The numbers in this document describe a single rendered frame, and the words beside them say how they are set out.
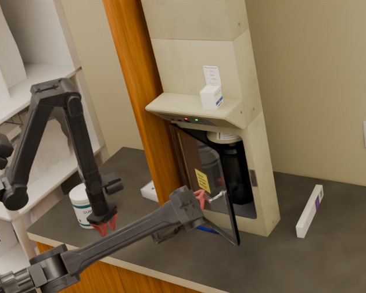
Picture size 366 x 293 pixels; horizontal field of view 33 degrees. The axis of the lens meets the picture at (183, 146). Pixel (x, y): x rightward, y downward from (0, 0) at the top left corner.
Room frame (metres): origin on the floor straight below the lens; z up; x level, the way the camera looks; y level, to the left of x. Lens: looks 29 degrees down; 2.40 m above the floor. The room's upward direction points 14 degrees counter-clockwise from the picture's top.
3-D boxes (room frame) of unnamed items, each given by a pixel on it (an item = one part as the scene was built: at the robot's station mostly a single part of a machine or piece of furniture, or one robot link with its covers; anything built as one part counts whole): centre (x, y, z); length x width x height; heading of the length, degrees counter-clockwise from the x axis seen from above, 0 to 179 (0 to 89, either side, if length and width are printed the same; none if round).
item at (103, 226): (1.83, 0.34, 1.14); 0.07 x 0.07 x 0.09; 50
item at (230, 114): (1.85, -0.06, 1.46); 0.32 x 0.12 x 0.10; 50
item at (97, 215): (1.84, 0.33, 1.21); 0.10 x 0.07 x 0.07; 140
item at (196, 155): (1.85, -0.04, 1.19); 0.30 x 0.01 x 0.40; 25
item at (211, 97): (1.80, -0.13, 1.54); 0.05 x 0.05 x 0.06; 55
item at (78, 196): (2.17, 0.43, 1.02); 0.13 x 0.13 x 0.15
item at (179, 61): (1.99, -0.18, 1.33); 0.32 x 0.25 x 0.77; 50
